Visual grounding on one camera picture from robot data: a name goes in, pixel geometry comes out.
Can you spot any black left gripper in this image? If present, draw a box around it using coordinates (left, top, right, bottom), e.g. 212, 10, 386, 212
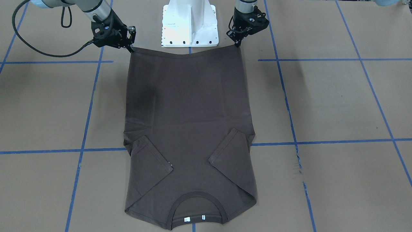
226, 7, 269, 48

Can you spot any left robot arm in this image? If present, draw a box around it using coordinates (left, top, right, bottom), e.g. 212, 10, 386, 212
226, 0, 269, 47

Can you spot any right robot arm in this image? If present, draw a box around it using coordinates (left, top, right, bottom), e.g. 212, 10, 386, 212
31, 0, 136, 53

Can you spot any brown t-shirt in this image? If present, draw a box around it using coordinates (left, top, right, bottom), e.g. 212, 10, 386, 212
124, 45, 257, 230

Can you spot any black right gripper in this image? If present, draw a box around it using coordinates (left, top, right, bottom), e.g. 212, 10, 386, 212
91, 10, 136, 54

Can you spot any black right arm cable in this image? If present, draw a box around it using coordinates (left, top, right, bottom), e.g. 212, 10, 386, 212
12, 0, 97, 58

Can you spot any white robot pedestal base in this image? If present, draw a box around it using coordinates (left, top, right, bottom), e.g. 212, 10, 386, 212
161, 0, 219, 47

